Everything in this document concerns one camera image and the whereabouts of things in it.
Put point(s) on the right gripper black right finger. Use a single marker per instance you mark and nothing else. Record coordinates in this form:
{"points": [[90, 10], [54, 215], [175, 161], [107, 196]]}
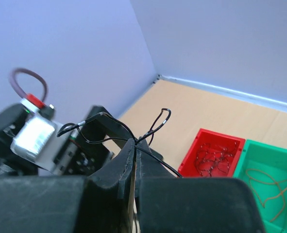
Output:
{"points": [[156, 204]]}

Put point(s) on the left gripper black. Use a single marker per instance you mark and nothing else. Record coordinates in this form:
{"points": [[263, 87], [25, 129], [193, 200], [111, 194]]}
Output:
{"points": [[84, 151]]}

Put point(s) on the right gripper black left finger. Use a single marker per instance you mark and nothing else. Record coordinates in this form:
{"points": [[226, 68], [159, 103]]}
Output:
{"points": [[107, 202]]}

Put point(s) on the red plastic bin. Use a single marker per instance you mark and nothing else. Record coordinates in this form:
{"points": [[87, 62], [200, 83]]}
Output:
{"points": [[212, 154]]}

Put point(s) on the green plastic bin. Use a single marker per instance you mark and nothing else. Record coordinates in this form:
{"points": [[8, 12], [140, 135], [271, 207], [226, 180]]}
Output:
{"points": [[263, 168]]}

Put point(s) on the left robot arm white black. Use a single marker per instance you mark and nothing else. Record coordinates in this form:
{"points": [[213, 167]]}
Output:
{"points": [[12, 120]]}

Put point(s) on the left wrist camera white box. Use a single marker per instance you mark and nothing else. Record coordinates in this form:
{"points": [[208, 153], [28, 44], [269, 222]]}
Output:
{"points": [[36, 142]]}

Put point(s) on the aluminium table edge frame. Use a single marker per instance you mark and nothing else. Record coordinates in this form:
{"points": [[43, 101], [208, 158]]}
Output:
{"points": [[262, 101]]}

